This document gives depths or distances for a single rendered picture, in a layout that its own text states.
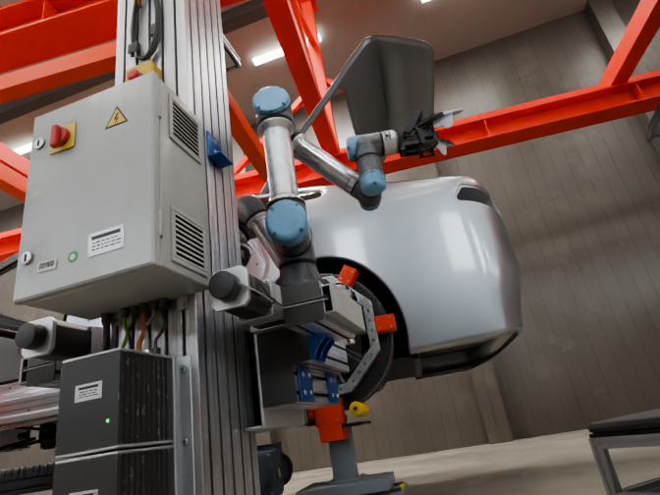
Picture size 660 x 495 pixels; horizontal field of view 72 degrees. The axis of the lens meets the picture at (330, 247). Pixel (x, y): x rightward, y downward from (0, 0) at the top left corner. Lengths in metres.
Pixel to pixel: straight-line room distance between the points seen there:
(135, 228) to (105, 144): 0.24
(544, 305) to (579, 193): 1.83
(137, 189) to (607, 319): 6.85
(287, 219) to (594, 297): 6.44
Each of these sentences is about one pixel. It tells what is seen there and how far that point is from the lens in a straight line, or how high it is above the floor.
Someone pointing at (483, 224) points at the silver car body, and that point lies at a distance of 2.50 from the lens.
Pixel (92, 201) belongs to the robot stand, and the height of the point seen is 0.94.
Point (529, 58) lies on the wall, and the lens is 9.21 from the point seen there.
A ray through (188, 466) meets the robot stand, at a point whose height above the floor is 0.41.
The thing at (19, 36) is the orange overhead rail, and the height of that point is 2.98.
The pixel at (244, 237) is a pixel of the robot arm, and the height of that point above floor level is 1.18.
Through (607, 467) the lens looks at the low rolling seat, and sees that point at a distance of 1.62.
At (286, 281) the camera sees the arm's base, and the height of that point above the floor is 0.85.
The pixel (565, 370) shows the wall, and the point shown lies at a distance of 7.16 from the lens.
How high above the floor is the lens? 0.42
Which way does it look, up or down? 22 degrees up
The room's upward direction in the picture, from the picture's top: 9 degrees counter-clockwise
